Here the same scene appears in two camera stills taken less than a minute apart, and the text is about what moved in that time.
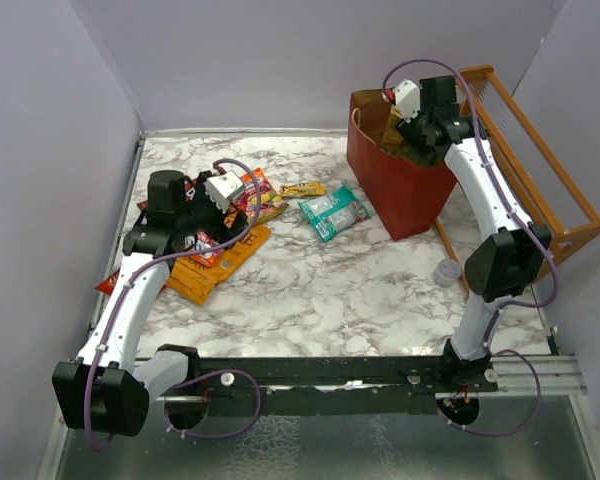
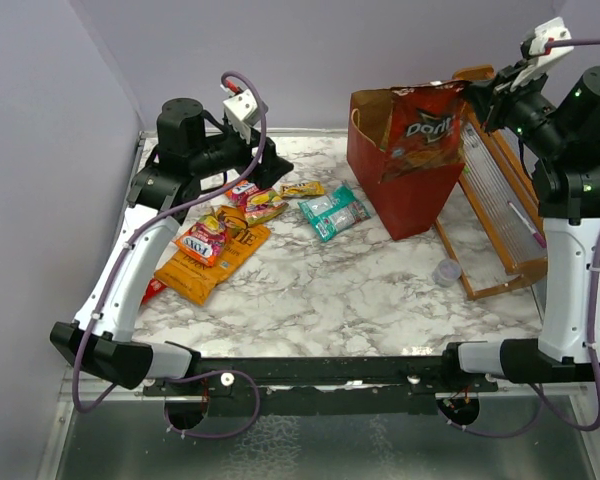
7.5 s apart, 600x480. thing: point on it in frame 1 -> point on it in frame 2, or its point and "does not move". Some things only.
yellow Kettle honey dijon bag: (197, 282) does not move
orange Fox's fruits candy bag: (271, 203) does not move
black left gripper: (220, 229) -> (270, 168)
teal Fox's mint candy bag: (334, 213) does not move
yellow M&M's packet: (311, 188) does not move
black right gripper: (408, 130) -> (486, 100)
